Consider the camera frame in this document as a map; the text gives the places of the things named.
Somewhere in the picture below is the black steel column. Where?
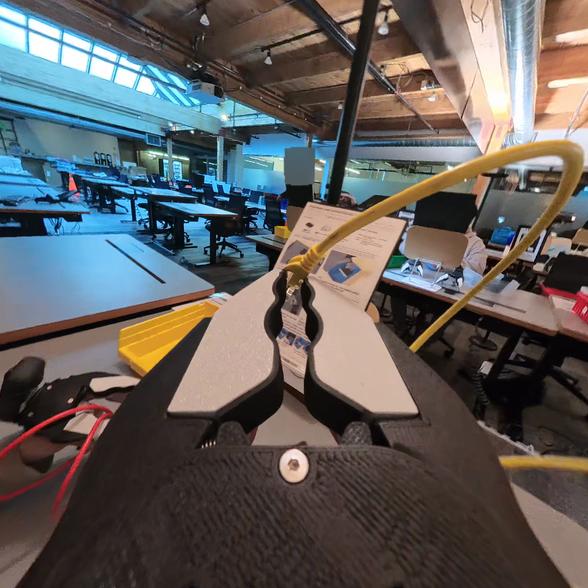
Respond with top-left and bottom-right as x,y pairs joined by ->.
325,0 -> 383,205

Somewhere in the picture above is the instruction sheet board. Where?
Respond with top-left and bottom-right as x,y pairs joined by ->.
273,202 -> 409,398

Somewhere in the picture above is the red plastic bin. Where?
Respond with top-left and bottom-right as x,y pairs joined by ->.
541,282 -> 588,323

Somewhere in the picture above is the yellow plastic bin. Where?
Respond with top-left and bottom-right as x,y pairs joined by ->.
117,298 -> 222,378

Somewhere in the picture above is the red ethernet cable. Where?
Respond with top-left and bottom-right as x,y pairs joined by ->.
0,405 -> 116,521

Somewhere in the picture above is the grey topped wooden desk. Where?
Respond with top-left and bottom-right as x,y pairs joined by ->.
0,232 -> 216,347

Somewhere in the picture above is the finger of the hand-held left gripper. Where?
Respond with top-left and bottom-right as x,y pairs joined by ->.
63,407 -> 113,440
87,373 -> 140,398

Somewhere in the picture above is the yellow ethernet cable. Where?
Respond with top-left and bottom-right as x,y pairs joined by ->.
280,140 -> 588,475

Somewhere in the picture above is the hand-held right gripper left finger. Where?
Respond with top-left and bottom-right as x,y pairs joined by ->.
168,269 -> 285,421

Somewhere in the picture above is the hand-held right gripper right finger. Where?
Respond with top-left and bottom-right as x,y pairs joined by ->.
303,276 -> 420,423

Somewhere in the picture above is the silver ventilation duct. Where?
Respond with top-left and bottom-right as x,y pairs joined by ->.
499,0 -> 545,149

